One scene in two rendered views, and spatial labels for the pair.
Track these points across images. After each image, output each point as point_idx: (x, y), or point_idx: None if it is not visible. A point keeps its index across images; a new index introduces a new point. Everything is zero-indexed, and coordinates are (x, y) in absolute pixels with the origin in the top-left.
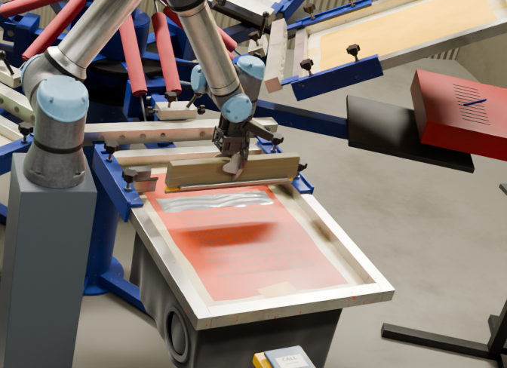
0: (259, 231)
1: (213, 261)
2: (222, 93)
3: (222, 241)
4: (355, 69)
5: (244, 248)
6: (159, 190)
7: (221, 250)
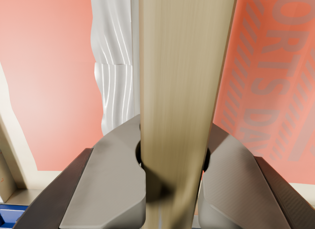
0: (262, 15)
1: (297, 152)
2: None
3: (258, 115)
4: None
5: (299, 85)
6: (80, 150)
7: (280, 129)
